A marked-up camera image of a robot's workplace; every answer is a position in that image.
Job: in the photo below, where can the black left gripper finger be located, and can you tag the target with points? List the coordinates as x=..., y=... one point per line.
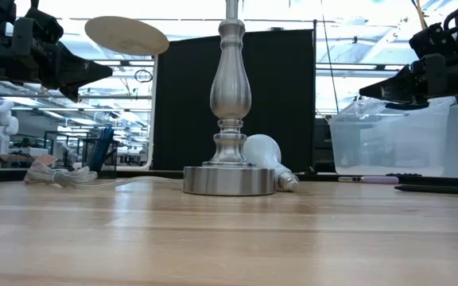
x=74, y=93
x=82, y=69

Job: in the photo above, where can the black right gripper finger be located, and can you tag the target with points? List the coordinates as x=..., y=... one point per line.
x=400, y=79
x=396, y=95

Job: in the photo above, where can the white globe lightbulb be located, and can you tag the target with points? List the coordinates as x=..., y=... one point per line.
x=265, y=153

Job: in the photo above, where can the silver table lamp base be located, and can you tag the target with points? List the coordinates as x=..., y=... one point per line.
x=231, y=95

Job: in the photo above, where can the clear plastic storage bin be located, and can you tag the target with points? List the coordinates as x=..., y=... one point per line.
x=388, y=147

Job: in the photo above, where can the pink white marker pen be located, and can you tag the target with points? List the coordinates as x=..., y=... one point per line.
x=372, y=179

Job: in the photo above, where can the black pen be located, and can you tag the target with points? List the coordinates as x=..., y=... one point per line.
x=439, y=189

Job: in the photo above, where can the black partition panel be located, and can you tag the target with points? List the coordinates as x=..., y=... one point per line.
x=284, y=99

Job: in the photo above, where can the black aluminium table frame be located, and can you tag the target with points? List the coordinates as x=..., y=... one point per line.
x=431, y=179

